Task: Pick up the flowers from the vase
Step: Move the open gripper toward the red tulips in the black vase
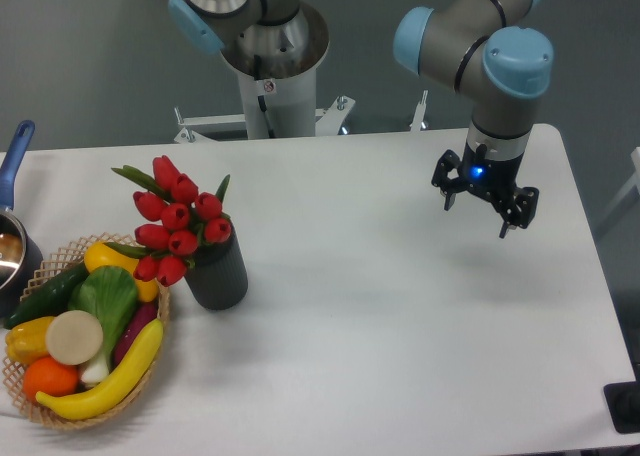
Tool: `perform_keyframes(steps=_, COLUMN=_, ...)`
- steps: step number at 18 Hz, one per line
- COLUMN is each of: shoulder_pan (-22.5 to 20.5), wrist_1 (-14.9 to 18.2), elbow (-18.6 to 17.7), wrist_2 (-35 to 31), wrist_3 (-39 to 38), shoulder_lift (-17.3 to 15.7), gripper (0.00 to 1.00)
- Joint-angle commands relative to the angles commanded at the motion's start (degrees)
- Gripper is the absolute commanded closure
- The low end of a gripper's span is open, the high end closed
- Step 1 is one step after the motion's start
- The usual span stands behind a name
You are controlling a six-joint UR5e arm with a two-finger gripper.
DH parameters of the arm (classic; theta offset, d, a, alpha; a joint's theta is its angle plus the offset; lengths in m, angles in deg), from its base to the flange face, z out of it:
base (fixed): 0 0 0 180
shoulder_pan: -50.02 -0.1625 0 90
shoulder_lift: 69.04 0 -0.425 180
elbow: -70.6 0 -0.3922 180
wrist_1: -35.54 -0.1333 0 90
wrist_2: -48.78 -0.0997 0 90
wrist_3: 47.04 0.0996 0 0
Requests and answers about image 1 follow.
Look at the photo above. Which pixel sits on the beige round disc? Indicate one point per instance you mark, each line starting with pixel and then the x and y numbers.
pixel 74 337

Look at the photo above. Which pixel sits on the dark grey ribbed vase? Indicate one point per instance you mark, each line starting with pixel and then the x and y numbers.
pixel 219 280

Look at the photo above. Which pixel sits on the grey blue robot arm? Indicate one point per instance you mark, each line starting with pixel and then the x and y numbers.
pixel 475 47

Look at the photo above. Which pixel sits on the woven wicker basket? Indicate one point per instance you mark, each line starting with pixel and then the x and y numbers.
pixel 13 372

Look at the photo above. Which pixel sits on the yellow banana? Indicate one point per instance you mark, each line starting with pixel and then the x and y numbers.
pixel 117 385

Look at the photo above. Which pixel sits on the green cucumber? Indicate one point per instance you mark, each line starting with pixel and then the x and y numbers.
pixel 49 299

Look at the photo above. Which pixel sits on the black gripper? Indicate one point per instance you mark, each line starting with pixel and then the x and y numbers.
pixel 490 180

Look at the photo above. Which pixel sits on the orange fruit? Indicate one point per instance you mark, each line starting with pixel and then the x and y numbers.
pixel 51 377

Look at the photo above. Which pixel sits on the yellow squash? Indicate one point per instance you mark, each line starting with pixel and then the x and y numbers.
pixel 99 254

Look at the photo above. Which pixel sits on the yellow bell pepper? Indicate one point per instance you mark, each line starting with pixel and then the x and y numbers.
pixel 26 342

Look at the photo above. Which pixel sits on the purple sweet potato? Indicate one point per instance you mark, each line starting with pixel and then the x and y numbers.
pixel 141 317

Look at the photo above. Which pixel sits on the white frame at right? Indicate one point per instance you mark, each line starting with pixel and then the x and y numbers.
pixel 625 198

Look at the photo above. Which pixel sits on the blue handled saucepan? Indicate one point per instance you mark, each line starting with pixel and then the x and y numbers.
pixel 20 256

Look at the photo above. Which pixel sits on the red tulip bouquet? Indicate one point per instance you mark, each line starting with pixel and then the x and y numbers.
pixel 183 224

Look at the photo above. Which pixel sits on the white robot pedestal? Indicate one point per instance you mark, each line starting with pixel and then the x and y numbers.
pixel 276 69

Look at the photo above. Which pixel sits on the green bok choy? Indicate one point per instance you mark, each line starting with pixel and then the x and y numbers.
pixel 110 294

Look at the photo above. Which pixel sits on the black device at edge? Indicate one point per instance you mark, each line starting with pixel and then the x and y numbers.
pixel 623 404

